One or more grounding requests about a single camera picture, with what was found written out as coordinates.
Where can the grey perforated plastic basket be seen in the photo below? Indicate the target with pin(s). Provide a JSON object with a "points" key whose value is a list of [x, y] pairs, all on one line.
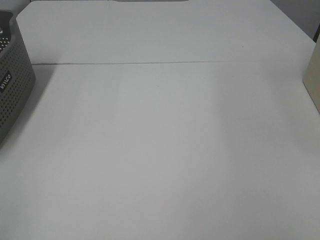
{"points": [[17, 76]]}

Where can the beige box at right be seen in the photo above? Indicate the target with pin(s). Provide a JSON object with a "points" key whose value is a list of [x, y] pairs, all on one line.
{"points": [[311, 78]]}

